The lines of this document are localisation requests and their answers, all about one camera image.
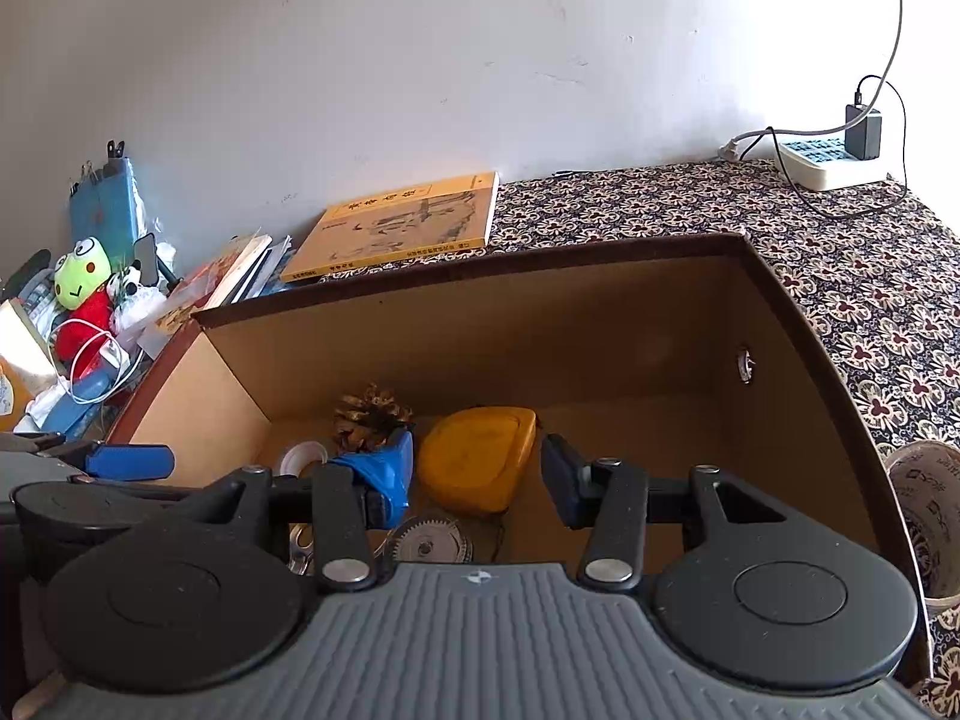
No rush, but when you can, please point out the clear blue correction tape dispenser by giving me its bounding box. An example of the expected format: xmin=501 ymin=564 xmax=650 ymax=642
xmin=388 ymin=511 xmax=475 ymax=565

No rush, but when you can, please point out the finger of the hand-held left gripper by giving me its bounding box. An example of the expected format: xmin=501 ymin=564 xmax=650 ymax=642
xmin=0 ymin=431 xmax=175 ymax=482

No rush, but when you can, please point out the white power strip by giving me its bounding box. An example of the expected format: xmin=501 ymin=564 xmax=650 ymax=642
xmin=776 ymin=136 xmax=890 ymax=192

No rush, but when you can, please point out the large printed packing tape roll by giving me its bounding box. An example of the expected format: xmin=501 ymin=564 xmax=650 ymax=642
xmin=885 ymin=441 xmax=960 ymax=605

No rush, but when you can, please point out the orange paper bag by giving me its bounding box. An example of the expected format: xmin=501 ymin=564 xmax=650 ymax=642
xmin=0 ymin=298 xmax=61 ymax=432

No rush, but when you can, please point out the panda plush toy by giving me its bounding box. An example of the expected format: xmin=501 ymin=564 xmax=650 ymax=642
xmin=105 ymin=266 xmax=147 ymax=301

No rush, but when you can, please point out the pine cone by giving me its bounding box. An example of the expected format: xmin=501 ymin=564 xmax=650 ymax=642
xmin=332 ymin=382 xmax=415 ymax=455

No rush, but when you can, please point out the blue plastic pouch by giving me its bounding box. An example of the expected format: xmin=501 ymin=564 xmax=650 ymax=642
xmin=41 ymin=371 xmax=107 ymax=425

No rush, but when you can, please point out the black charger cable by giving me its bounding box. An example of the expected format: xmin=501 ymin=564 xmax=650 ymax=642
xmin=739 ymin=75 xmax=912 ymax=220

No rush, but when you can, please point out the grey power cable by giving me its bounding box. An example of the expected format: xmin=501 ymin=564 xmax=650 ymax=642
xmin=718 ymin=0 xmax=902 ymax=162

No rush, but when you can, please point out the green frog plush toy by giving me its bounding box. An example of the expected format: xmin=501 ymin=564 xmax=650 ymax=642
xmin=52 ymin=236 xmax=117 ymax=361

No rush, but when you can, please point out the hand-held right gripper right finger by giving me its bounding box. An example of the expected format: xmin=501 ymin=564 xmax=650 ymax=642
xmin=540 ymin=433 xmax=809 ymax=592

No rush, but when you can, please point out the white cable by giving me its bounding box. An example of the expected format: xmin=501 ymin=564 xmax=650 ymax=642
xmin=54 ymin=317 xmax=125 ymax=402

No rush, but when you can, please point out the blue folder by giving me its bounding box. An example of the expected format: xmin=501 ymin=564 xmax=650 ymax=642
xmin=69 ymin=157 xmax=147 ymax=263

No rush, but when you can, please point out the black charger adapter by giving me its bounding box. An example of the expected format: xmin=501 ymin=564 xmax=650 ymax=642
xmin=845 ymin=103 xmax=884 ymax=161

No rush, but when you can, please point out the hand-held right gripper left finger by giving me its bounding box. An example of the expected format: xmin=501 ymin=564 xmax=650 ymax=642
xmin=180 ymin=427 xmax=415 ymax=592

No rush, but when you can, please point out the small clear tape roll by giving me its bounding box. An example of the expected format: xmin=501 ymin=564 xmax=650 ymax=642
xmin=276 ymin=441 xmax=331 ymax=477

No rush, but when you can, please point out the brown cardboard box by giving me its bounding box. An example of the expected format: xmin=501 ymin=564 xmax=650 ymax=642
xmin=105 ymin=232 xmax=935 ymax=691

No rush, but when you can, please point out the black phone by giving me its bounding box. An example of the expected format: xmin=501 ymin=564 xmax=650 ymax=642
xmin=133 ymin=232 xmax=181 ymax=292

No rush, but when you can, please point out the yellow tape measure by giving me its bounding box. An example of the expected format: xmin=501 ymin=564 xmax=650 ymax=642
xmin=416 ymin=405 xmax=539 ymax=517

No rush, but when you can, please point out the yellow book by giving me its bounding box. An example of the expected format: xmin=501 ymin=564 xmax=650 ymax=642
xmin=281 ymin=171 xmax=500 ymax=284

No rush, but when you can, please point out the silver metal carabiner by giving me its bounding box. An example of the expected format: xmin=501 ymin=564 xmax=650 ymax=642
xmin=286 ymin=523 xmax=320 ymax=577

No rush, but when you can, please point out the thin picture book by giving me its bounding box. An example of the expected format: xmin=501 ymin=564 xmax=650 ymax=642
xmin=154 ymin=234 xmax=275 ymax=335

